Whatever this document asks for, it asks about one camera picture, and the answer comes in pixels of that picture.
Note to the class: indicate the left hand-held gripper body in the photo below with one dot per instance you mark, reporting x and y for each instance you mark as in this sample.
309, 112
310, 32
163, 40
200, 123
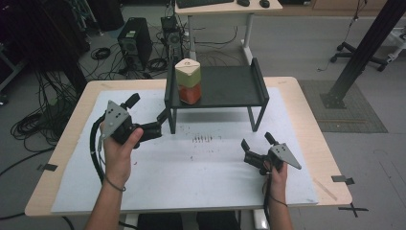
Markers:
115, 119

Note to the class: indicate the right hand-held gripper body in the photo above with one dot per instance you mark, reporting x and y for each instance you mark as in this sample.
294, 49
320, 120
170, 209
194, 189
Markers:
282, 152

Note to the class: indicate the triangular beige green orange container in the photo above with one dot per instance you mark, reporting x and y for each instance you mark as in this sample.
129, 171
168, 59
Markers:
189, 81

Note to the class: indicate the black metal shelf rack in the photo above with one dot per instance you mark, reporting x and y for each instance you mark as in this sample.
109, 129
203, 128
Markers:
230, 87

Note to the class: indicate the person's right hand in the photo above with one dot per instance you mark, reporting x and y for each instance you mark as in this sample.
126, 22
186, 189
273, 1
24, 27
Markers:
278, 185

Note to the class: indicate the person's left hand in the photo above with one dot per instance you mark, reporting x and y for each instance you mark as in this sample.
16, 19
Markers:
118, 163

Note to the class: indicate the large black computer tower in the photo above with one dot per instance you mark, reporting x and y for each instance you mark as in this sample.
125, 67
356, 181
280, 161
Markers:
134, 44

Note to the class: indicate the black tape strip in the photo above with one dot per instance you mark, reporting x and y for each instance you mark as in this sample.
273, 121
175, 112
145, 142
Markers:
341, 179
49, 167

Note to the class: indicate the white table mat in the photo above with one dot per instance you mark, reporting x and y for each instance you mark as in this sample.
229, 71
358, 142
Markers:
191, 185

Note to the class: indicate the small black computer tower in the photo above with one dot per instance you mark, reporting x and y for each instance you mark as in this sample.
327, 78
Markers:
172, 40

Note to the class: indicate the person's dark-clothed legs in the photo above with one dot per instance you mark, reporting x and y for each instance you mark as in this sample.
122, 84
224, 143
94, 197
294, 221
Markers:
217, 222

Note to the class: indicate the grey floor mat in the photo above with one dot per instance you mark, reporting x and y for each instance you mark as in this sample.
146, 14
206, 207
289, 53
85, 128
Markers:
351, 118

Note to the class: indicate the black tape cross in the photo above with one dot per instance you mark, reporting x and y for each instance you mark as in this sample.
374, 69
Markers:
352, 209

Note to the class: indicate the black office chair base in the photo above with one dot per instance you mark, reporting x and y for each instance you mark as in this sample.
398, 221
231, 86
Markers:
357, 56

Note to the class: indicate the black keyboard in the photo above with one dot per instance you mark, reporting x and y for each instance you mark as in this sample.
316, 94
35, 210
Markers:
204, 2

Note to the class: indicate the black metal column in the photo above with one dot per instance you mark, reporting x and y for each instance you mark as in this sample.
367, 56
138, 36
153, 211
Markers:
360, 51

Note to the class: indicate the white-legged wooden desk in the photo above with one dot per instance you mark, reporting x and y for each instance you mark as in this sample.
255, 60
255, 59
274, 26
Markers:
228, 9

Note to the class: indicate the black computer mouse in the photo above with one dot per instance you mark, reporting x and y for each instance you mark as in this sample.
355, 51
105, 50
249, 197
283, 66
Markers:
243, 2
264, 3

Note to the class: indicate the white stand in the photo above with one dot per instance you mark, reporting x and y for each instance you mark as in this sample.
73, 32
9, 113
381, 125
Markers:
397, 41

